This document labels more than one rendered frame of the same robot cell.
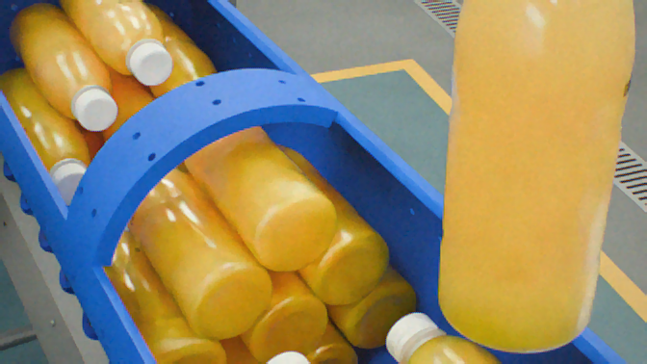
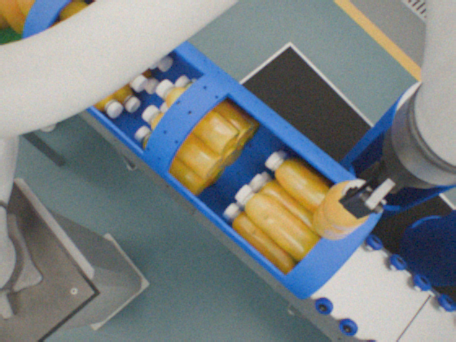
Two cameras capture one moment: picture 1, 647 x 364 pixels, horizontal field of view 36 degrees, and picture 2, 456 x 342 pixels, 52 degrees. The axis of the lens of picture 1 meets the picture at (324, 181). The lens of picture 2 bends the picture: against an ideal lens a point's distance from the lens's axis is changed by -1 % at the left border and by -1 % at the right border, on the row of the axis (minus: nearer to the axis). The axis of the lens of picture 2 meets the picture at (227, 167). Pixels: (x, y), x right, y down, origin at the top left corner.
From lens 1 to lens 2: 0.61 m
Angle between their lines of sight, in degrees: 42
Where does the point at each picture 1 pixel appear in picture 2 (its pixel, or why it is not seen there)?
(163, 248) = (183, 157)
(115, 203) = (168, 158)
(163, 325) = (191, 177)
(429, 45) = not seen: outside the picture
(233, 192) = (203, 136)
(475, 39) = (335, 220)
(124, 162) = (165, 142)
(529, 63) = (350, 225)
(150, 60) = not seen: hidden behind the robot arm
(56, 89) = not seen: hidden behind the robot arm
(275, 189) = (221, 136)
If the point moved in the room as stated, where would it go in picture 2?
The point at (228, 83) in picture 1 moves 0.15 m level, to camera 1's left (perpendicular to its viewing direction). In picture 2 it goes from (188, 99) to (118, 120)
